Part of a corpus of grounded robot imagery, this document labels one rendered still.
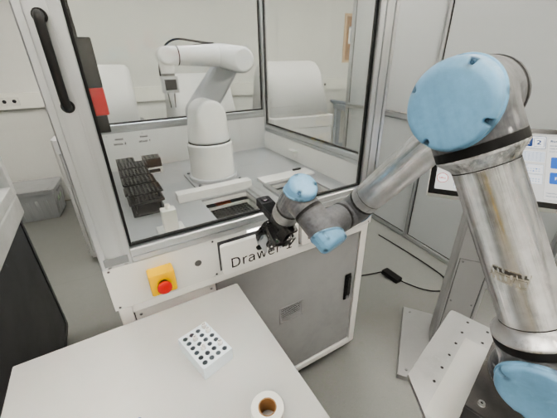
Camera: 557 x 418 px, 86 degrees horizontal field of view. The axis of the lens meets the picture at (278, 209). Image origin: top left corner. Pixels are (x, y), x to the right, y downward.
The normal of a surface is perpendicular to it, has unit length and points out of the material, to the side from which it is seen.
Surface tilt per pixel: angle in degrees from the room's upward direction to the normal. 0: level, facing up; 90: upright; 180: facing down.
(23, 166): 90
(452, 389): 0
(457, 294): 90
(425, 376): 0
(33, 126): 90
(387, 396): 1
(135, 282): 90
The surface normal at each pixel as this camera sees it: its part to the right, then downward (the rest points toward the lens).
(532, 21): -0.91, 0.20
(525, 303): -0.51, 0.25
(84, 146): 0.50, 0.38
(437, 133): -0.77, 0.18
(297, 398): -0.02, -0.90
